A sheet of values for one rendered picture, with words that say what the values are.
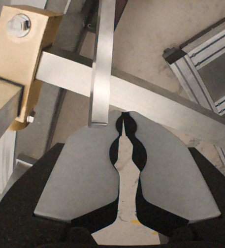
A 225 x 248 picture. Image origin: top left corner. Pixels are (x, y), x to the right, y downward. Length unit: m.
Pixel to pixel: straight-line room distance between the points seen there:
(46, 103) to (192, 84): 0.67
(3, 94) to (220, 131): 0.24
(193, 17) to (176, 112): 0.92
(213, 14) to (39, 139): 1.01
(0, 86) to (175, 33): 0.97
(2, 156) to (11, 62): 0.48
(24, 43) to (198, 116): 0.19
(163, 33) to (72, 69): 0.90
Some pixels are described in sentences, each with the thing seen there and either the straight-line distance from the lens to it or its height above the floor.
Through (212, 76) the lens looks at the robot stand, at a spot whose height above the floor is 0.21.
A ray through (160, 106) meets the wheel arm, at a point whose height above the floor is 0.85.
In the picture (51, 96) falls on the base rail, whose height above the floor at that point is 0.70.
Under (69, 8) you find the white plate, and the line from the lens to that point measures 0.25.
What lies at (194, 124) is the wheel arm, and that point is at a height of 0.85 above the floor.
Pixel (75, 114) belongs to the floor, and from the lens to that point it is 1.21.
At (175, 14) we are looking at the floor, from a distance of 1.07.
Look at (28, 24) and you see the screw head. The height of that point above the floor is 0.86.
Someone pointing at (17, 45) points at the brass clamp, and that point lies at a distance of 0.20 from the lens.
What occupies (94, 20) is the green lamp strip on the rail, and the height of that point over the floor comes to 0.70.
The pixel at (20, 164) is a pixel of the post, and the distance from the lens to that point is 0.48.
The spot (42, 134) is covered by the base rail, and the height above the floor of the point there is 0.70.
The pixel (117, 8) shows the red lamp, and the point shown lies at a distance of 0.33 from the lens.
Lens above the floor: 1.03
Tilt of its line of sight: 59 degrees down
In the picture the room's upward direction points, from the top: 178 degrees counter-clockwise
